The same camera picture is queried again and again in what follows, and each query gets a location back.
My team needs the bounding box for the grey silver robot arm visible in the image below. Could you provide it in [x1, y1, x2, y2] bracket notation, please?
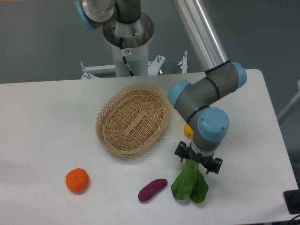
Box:
[75, 0, 247, 173]

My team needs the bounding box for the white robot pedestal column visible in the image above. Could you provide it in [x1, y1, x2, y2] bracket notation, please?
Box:
[103, 13, 155, 77]

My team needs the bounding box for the yellow squash toy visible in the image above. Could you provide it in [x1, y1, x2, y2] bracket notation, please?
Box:
[184, 123, 194, 138]

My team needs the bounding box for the orange mandarin toy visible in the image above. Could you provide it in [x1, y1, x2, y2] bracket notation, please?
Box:
[65, 168, 90, 194]

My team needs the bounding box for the woven wicker basket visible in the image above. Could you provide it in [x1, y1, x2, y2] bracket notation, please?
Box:
[95, 83, 173, 156]

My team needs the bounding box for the black device at table edge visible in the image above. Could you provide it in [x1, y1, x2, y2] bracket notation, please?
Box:
[283, 189, 300, 215]

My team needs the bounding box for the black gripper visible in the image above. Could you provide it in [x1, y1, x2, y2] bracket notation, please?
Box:
[174, 141, 223, 174]

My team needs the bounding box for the green bok choy vegetable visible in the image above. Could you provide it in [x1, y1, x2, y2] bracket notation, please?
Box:
[171, 159, 209, 203]

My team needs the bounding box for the white bracket with bolt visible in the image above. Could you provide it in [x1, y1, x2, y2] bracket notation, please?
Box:
[178, 50, 188, 74]

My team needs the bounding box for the white metal base frame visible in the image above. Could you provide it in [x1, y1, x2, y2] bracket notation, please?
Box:
[80, 55, 166, 79]

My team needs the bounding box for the purple sweet potato toy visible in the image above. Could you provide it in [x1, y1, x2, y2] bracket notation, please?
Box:
[138, 179, 168, 202]

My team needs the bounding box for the black cable on pedestal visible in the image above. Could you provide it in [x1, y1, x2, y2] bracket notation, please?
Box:
[119, 37, 135, 77]

